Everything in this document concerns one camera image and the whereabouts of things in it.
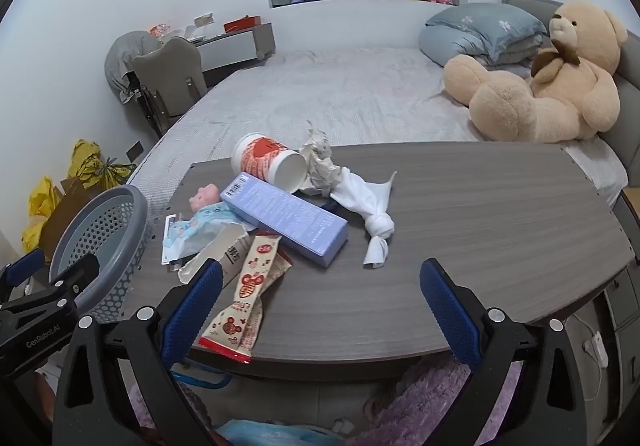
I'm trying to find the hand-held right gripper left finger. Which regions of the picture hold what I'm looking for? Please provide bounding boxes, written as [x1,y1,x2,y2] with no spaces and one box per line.
[52,259,226,446]

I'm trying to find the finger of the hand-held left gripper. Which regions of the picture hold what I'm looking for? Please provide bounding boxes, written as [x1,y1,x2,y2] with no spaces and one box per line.
[0,249,46,299]
[0,253,101,313]

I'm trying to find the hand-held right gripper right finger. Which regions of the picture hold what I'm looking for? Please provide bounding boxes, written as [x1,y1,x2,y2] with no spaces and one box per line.
[419,257,588,446]

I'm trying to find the grey perforated plastic basket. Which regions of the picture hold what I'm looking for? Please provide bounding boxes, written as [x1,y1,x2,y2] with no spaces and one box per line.
[48,185,151,324]

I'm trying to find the long purple cardboard box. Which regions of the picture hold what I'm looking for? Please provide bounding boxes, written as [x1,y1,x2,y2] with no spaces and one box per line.
[220,172,349,269]

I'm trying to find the red and cream snack wrapper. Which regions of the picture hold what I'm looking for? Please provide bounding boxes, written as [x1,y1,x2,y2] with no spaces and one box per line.
[198,233,293,364]

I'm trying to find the brown cardboard box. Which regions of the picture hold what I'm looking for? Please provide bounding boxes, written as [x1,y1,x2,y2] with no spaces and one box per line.
[39,176,108,264]

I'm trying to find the white carton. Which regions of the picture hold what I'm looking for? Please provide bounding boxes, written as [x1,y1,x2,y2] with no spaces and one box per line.
[177,226,253,284]

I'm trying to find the light blue wipes packet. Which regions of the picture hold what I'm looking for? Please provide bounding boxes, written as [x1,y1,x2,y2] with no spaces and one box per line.
[161,206,258,267]

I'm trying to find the purple fuzzy blanket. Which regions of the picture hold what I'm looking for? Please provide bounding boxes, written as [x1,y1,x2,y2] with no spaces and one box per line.
[127,356,523,446]

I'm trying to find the pink rubber toy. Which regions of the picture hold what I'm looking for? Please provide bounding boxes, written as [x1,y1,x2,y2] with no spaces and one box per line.
[189,183,221,214]

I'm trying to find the tied yellow plastic bag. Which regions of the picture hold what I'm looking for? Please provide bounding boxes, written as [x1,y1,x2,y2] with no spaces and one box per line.
[67,139,138,192]

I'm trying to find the knotted white cloth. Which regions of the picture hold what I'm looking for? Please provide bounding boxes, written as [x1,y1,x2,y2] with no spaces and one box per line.
[330,170,398,269]

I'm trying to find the light blue cloth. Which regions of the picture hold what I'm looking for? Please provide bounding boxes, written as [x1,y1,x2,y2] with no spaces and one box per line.
[215,418,346,446]

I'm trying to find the red and white paper cup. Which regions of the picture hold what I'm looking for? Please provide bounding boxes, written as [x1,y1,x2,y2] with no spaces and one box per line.
[231,133,307,192]

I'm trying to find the crumpled grey paper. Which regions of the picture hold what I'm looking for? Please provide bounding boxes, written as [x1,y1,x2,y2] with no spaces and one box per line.
[299,121,346,194]

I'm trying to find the large beige teddy bear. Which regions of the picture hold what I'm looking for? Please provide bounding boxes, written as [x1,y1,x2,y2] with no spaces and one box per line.
[443,0,628,144]

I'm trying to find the grey cloth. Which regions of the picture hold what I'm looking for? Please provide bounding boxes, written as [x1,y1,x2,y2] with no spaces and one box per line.
[104,30,161,102]

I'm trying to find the beige chair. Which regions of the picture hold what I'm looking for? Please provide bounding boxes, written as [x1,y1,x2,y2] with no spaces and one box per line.
[131,36,208,134]

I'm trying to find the bed with grey sheet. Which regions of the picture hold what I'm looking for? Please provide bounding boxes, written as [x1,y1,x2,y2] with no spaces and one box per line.
[127,46,628,212]

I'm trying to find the grey desk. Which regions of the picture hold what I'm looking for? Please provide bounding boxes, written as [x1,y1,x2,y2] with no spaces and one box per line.
[190,22,277,87]

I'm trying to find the white desk items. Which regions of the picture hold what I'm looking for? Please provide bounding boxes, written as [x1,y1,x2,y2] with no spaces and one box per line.
[187,14,216,40]

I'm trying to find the folded light blue duvet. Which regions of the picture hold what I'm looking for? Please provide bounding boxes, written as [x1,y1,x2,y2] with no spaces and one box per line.
[417,3,549,67]

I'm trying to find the red box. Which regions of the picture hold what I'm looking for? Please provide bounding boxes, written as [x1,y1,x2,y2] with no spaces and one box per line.
[223,15,262,33]

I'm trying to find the white charger with cable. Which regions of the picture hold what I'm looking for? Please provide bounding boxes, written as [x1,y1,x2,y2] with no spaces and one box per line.
[570,311,609,402]

